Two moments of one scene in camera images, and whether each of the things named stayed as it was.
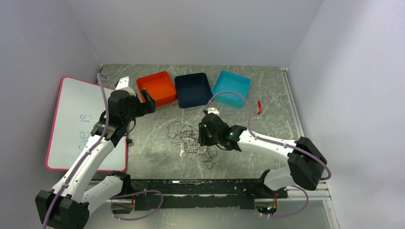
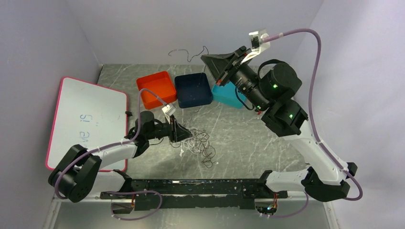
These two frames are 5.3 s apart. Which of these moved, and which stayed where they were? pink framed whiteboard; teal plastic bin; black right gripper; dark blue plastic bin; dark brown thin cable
Moved: black right gripper
Stayed: dark blue plastic bin; pink framed whiteboard; dark brown thin cable; teal plastic bin
